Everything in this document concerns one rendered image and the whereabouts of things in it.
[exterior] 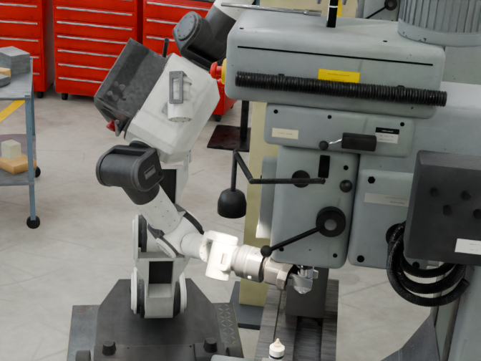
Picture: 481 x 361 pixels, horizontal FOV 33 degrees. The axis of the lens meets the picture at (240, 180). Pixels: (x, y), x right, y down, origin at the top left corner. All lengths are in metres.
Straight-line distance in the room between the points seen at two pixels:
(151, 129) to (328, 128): 0.59
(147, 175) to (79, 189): 3.32
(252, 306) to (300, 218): 2.32
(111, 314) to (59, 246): 1.72
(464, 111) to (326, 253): 0.47
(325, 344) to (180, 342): 0.73
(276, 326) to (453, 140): 0.94
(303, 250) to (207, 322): 1.19
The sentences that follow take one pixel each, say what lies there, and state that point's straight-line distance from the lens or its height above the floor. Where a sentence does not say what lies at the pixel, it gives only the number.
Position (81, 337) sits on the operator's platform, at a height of 0.40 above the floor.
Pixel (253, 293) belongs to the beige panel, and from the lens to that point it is 4.19.
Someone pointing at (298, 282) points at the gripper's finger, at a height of 1.23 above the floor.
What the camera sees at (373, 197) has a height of 1.53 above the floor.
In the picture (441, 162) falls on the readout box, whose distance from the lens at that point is 1.61.
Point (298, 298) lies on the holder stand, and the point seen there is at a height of 0.98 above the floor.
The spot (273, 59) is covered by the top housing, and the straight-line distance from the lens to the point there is 1.78.
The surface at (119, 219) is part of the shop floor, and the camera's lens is 5.11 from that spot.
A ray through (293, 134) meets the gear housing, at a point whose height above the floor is 1.67.
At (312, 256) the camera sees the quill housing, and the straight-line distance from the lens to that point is 1.99.
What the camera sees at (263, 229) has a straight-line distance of 2.05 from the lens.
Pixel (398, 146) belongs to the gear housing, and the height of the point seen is 1.66.
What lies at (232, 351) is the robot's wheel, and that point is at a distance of 2.92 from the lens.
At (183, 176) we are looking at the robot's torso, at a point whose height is 1.24.
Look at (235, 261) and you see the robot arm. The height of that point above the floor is 1.25.
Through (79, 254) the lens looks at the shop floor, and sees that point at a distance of 4.73.
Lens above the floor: 2.30
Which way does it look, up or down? 24 degrees down
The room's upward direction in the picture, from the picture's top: 4 degrees clockwise
